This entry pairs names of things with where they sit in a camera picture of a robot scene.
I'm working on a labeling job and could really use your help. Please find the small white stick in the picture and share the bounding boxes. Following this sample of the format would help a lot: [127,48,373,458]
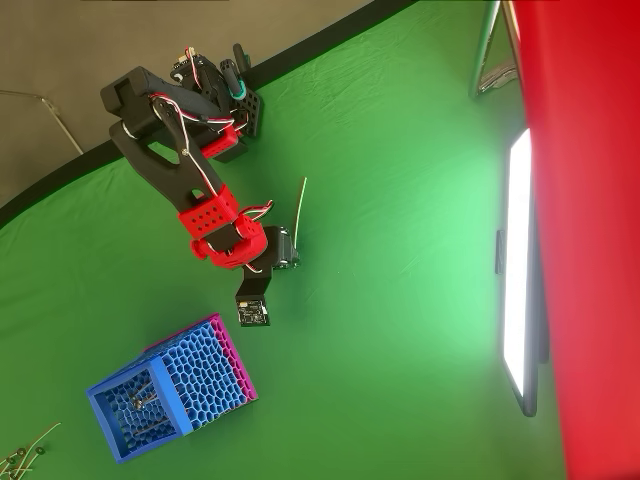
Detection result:
[292,177,309,252]

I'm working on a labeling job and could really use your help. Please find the blue and magenta mesh basket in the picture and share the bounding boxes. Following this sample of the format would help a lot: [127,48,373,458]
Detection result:
[84,312,260,465]

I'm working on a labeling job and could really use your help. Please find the black flat monitor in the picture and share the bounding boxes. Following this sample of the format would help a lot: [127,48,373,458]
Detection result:
[494,127,551,419]

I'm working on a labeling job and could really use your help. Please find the chrome tube stand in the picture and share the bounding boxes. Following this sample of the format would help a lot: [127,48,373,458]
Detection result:
[468,0,522,101]

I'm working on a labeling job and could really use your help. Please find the red foreground cover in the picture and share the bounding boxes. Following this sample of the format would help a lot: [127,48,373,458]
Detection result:
[508,0,640,480]

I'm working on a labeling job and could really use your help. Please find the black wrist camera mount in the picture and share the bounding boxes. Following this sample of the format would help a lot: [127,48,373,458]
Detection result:
[234,267,274,329]

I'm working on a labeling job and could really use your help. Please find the red and white servo cable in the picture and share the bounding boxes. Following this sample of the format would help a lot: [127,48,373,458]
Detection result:
[149,92,276,274]

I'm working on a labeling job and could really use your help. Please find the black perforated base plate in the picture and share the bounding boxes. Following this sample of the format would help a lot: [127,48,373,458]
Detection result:
[238,85,264,140]

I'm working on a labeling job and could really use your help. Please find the thin metal rod frame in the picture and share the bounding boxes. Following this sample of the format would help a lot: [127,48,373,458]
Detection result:
[0,88,85,155]

